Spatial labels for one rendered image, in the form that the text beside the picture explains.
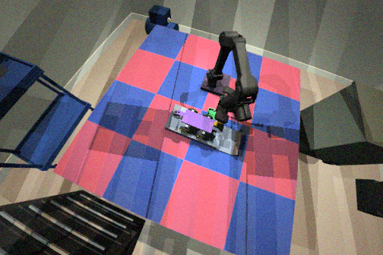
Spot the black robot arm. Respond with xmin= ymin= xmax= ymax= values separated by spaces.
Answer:
xmin=207 ymin=31 xmax=258 ymax=122

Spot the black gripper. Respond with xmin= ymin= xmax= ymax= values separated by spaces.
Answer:
xmin=214 ymin=86 xmax=236 ymax=124

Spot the green tray floor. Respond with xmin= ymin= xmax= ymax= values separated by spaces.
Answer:
xmin=208 ymin=109 xmax=216 ymax=120

